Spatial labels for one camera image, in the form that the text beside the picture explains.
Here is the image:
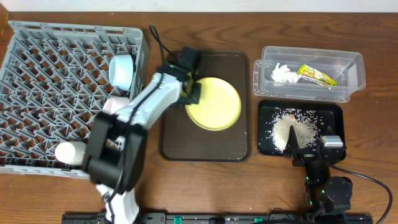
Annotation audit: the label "crumpled white tissue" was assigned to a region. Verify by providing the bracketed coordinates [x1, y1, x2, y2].
[271, 63, 301, 83]

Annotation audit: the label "light blue bowl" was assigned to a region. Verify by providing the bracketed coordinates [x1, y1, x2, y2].
[109, 54, 134, 91]

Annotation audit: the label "green orange snack wrapper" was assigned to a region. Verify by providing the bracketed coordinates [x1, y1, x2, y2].
[297, 64, 338, 86]

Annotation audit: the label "black tray bin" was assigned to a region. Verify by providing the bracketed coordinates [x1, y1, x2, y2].
[257, 100, 345, 157]

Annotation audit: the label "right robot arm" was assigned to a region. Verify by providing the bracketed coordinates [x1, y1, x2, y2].
[286, 126, 353, 223]

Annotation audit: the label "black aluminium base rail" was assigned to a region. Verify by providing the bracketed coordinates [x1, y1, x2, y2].
[62, 211, 374, 224]

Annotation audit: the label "grey plastic dish rack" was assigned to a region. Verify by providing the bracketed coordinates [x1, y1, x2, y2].
[1, 21, 150, 179]

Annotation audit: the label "dark brown serving tray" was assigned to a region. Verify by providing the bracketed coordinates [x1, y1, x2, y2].
[160, 50, 251, 162]

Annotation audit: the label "yellow plate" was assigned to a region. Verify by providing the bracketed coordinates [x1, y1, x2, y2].
[185, 77, 242, 131]

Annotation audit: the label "rice and food scraps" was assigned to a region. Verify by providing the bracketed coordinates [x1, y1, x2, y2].
[266, 107, 324, 153]

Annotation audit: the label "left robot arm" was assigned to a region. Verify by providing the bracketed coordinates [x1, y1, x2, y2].
[81, 47, 201, 223]

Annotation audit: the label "pink bowl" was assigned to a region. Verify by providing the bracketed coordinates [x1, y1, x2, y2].
[102, 96, 130, 114]

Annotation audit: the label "clear plastic waste bin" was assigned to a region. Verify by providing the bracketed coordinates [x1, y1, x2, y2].
[253, 46, 366, 103]

